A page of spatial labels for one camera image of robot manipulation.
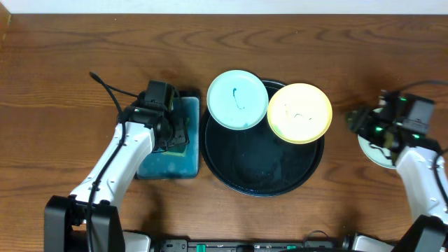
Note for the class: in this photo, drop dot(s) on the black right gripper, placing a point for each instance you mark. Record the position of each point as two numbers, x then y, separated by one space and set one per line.
364 115

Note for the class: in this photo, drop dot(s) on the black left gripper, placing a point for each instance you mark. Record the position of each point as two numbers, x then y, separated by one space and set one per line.
178 131

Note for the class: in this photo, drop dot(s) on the green yellow scrub sponge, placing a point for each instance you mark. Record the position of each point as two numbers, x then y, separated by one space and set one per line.
178 150

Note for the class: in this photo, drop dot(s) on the mint plate bottom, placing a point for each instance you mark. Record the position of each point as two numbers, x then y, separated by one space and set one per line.
371 135

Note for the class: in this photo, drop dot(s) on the mint plate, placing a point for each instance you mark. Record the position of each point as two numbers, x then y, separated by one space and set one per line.
237 100
371 135

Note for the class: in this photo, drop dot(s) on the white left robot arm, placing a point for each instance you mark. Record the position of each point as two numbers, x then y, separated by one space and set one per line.
150 142

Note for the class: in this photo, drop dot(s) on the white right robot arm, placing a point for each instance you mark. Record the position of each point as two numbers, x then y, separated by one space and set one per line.
425 185

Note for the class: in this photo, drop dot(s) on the round black tray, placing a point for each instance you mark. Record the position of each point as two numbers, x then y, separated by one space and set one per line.
256 161

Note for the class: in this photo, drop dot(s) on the black tub of soapy water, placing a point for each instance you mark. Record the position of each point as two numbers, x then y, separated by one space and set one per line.
159 166

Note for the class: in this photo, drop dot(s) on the yellow plate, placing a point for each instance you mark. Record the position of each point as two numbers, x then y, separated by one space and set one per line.
299 113

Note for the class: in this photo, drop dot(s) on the mint plate top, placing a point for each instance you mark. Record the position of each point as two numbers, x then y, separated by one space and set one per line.
237 100

